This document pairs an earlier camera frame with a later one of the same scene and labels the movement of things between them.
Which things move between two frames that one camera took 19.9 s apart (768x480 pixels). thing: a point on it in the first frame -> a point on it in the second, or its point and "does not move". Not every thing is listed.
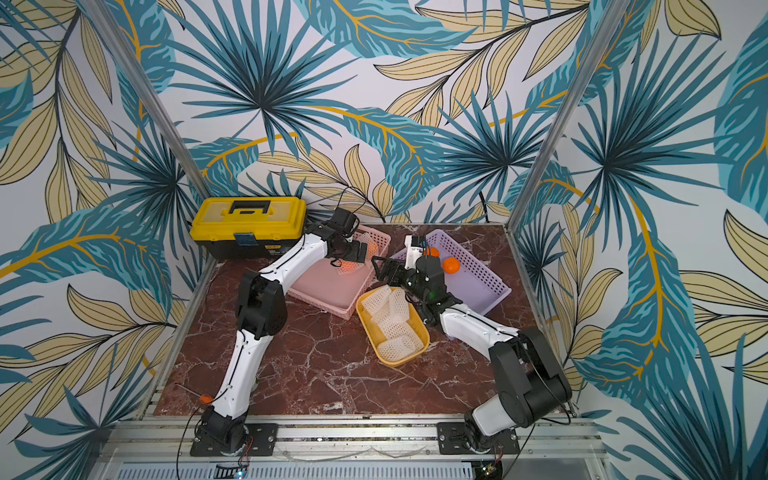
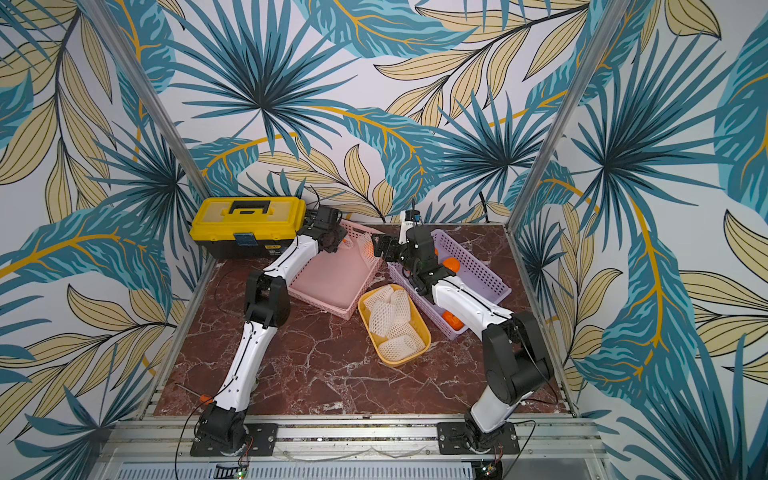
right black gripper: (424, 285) -> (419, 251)
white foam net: (395, 329) -> (382, 317)
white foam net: (398, 348) does not move
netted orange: (451, 265) does not move
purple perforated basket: (472, 284) does not move
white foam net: (398, 305) does not move
